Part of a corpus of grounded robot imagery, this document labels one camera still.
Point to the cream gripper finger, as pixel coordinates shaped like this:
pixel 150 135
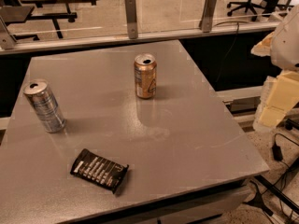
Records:
pixel 263 47
pixel 279 96

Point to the orange soda can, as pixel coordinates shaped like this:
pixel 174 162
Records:
pixel 145 75

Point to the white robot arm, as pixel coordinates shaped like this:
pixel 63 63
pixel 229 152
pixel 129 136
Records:
pixel 284 52

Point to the black rxbar chocolate wrapper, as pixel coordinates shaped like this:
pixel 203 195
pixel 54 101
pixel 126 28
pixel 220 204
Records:
pixel 98 170

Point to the silver blue energy drink can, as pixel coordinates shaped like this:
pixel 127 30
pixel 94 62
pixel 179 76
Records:
pixel 43 101

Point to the black tripod stand leg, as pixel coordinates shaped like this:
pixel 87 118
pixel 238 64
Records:
pixel 257 200

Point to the dark bench table left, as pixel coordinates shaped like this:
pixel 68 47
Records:
pixel 23 14

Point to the black power adapter with cable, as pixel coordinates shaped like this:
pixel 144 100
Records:
pixel 277 153

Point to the metal glass bracket right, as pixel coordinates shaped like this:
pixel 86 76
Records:
pixel 205 23

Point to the metal glass bracket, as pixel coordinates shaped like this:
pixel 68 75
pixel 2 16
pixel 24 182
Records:
pixel 205 23
pixel 7 40
pixel 131 17

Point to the metal glass bracket middle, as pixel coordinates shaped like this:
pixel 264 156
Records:
pixel 131 17

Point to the metal glass bracket left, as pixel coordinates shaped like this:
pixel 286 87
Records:
pixel 7 40

